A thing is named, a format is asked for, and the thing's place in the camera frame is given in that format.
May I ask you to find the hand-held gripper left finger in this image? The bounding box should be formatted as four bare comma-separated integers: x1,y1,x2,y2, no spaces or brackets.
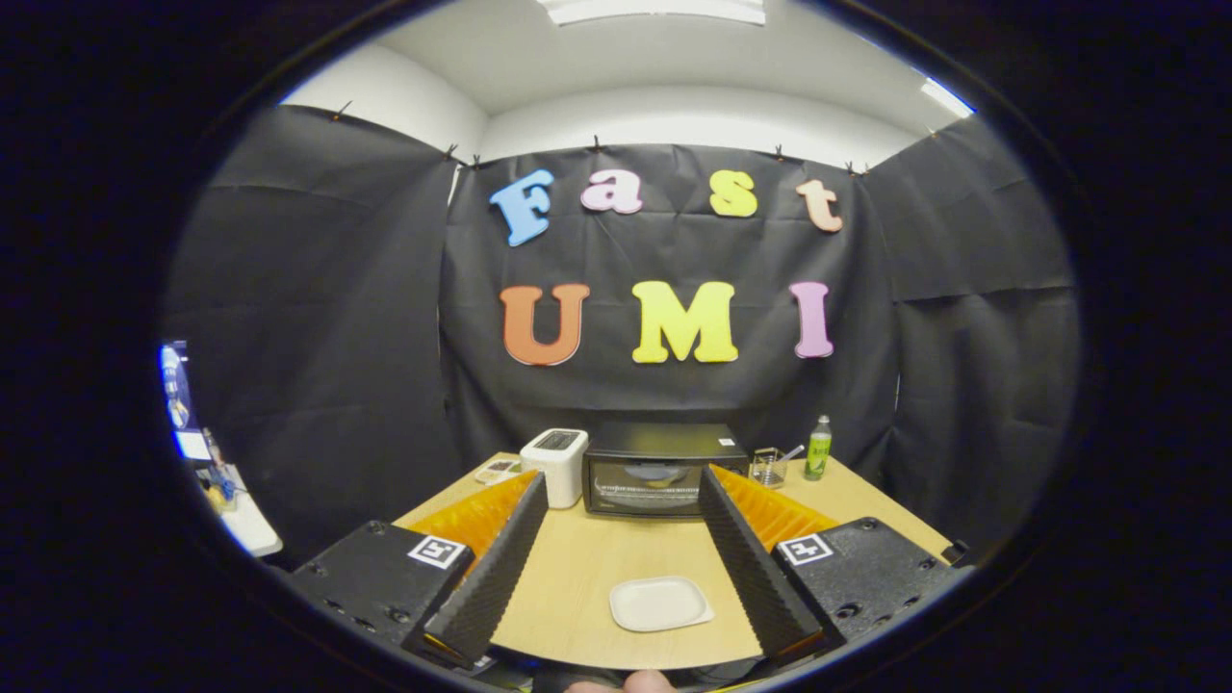
289,470,550,672

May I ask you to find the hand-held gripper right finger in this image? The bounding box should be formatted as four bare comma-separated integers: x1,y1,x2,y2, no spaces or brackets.
698,464,973,665

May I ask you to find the black toaster oven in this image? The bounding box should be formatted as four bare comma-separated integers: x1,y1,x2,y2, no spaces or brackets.
581,422,750,521

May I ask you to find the white pop-up toaster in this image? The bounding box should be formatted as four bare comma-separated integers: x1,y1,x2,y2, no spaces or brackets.
520,428,590,510

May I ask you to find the white square plate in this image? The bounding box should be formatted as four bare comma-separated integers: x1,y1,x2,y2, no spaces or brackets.
608,576,715,633

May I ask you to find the green drink bottle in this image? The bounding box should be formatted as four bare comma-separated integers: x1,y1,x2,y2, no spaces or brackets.
805,415,834,482

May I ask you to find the white side table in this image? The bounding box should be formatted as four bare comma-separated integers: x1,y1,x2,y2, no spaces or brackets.
197,462,285,559

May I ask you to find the computer monitor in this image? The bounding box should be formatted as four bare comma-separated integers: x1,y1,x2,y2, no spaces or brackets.
159,340,213,463

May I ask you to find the small ceiling light panel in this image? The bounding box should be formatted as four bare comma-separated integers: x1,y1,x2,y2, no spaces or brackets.
919,77,975,119

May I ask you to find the large ceiling light panel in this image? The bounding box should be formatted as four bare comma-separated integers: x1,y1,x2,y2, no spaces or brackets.
536,0,768,27

